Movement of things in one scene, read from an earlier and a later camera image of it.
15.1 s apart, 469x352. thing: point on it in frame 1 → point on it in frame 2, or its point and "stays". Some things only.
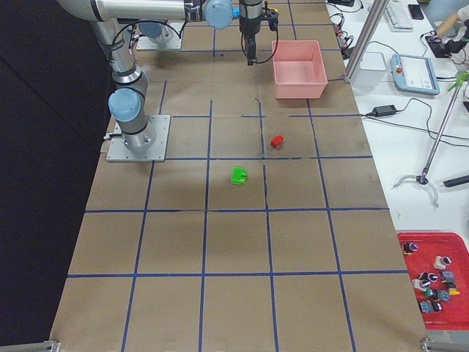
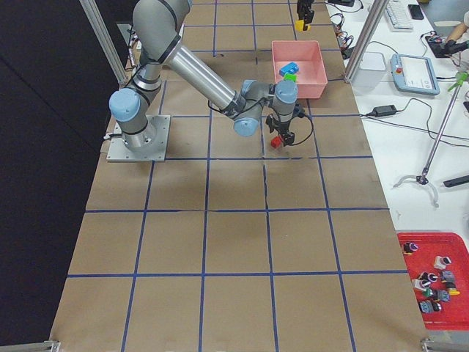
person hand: x=449 y=21 → x=458 y=29
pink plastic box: x=299 y=70 stays
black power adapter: x=384 y=111 stays
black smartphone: x=415 y=12 stays
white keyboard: x=399 y=16 stays
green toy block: x=239 y=176 → x=289 y=76
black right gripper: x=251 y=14 → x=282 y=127
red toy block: x=277 y=141 stays
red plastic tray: x=454 y=314 stays
